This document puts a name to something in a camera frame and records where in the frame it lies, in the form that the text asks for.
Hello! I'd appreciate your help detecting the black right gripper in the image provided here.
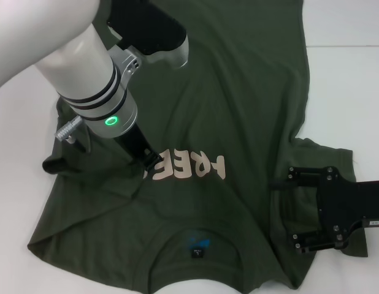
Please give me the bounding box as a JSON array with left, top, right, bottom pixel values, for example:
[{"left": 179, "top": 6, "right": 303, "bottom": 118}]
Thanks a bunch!
[{"left": 269, "top": 166, "right": 379, "bottom": 255}]

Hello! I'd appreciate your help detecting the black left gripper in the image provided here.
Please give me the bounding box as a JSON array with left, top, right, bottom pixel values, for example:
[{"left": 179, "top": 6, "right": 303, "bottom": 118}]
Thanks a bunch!
[{"left": 113, "top": 126, "right": 163, "bottom": 182}]

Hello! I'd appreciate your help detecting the dark green printed T-shirt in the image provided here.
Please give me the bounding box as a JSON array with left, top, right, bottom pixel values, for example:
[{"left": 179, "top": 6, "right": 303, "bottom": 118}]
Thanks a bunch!
[{"left": 26, "top": 0, "right": 370, "bottom": 294}]

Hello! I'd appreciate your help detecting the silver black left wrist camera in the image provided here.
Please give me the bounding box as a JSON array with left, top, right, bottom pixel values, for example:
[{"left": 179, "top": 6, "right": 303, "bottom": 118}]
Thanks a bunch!
[{"left": 105, "top": 0, "right": 190, "bottom": 70}]

